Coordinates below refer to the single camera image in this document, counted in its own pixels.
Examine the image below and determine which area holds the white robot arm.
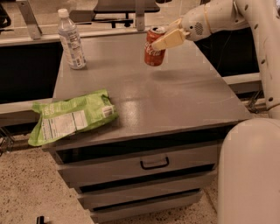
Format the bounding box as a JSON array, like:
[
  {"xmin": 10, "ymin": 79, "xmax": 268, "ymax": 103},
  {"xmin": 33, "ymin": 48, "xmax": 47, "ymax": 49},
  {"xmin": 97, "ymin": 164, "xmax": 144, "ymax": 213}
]
[{"xmin": 152, "ymin": 0, "xmax": 280, "ymax": 224}]

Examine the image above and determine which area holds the clear plastic water bottle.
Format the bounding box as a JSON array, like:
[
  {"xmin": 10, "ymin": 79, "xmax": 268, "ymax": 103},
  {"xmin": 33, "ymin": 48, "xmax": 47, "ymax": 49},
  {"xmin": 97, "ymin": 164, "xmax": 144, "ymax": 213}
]
[{"xmin": 58, "ymin": 9, "xmax": 86, "ymax": 69}]

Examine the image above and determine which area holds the red coke can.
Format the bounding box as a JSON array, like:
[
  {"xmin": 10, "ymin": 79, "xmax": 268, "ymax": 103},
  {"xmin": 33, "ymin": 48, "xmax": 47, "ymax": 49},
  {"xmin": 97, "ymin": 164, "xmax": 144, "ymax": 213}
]
[{"xmin": 144, "ymin": 26, "xmax": 165, "ymax": 67}]

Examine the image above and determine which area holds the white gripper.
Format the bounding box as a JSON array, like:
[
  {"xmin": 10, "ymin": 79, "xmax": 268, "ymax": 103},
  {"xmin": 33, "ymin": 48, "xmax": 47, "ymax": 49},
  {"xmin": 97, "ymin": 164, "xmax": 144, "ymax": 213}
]
[{"xmin": 151, "ymin": 4, "xmax": 211, "ymax": 51}]

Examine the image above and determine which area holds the grey drawer cabinet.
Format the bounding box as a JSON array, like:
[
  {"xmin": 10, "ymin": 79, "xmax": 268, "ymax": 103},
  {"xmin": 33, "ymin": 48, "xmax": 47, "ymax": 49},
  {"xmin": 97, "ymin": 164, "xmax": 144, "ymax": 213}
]
[{"xmin": 48, "ymin": 33, "xmax": 249, "ymax": 223}]

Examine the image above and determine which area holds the black drawer handle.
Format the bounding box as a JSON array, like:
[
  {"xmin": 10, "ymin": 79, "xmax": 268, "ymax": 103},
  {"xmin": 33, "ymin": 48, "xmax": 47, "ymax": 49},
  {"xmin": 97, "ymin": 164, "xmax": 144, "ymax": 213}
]
[{"xmin": 140, "ymin": 157, "xmax": 170, "ymax": 171}]

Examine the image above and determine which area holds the green rice chip bag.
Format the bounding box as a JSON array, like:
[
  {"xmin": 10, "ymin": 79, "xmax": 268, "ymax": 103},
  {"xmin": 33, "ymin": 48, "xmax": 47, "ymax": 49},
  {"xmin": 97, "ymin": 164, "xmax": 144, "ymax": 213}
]
[{"xmin": 28, "ymin": 89, "xmax": 118, "ymax": 146}]

